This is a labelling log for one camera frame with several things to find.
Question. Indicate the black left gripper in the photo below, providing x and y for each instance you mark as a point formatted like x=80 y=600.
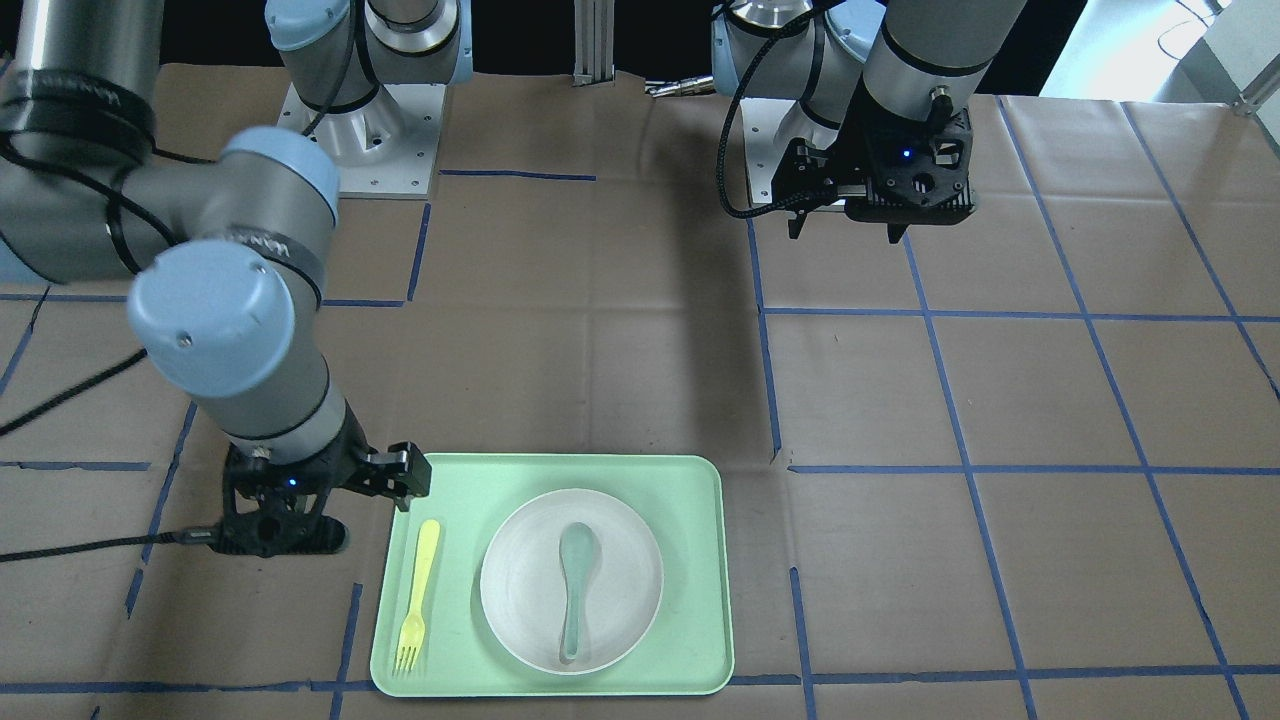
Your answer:
x=848 y=158

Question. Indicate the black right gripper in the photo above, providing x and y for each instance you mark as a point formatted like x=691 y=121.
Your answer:
x=352 y=463

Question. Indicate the yellow plastic fork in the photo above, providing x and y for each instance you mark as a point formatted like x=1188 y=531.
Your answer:
x=412 y=634

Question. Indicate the white round plate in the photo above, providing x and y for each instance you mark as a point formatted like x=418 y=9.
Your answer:
x=522 y=586

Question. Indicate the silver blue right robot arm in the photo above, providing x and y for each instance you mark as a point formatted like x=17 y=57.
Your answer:
x=226 y=258

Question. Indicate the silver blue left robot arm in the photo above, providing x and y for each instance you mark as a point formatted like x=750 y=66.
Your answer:
x=815 y=52

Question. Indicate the light green plastic tray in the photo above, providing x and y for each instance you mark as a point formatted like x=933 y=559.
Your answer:
x=688 y=650

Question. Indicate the teal green plastic spoon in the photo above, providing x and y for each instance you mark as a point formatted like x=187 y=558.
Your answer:
x=578 y=548

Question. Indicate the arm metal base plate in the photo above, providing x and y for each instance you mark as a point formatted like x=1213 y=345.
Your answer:
x=767 y=126
x=388 y=149

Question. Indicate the aluminium frame post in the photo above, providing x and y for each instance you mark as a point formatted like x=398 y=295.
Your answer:
x=593 y=42

